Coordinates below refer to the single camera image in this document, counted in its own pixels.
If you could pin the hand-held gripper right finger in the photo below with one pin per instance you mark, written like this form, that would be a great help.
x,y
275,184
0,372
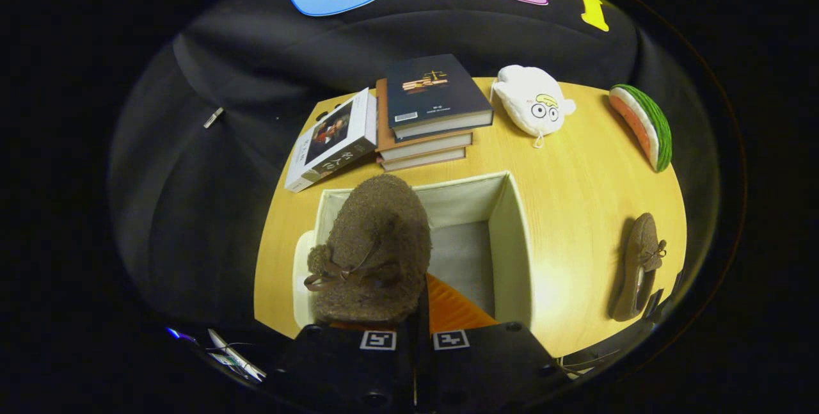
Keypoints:
x,y
423,350

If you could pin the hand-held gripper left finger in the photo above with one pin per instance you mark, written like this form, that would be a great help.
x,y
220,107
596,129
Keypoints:
x,y
333,369

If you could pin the grey fabric storage box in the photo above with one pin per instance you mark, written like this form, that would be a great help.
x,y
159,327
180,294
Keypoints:
x,y
505,247

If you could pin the brown fuzzy shoe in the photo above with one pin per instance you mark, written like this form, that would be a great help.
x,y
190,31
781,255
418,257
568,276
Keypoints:
x,y
377,222
640,247

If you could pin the thin beige book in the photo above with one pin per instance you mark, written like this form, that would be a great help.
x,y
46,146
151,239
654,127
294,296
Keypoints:
x,y
425,161

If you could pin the brown cover book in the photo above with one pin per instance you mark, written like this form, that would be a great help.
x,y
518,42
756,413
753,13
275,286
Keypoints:
x,y
422,147

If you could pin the white portrait book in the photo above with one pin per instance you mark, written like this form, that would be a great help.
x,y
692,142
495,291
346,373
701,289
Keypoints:
x,y
333,139

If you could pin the dark blue book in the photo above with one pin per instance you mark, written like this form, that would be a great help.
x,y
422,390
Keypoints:
x,y
435,91

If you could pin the white plush toy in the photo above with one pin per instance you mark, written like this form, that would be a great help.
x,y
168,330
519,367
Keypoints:
x,y
524,97

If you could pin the silver clip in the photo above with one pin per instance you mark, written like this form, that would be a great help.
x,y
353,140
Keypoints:
x,y
213,117

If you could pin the black backdrop cloth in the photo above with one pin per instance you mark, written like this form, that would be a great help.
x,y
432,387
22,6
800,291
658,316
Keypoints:
x,y
256,62

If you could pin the watermelon slice plush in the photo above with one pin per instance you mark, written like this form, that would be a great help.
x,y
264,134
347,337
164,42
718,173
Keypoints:
x,y
652,126

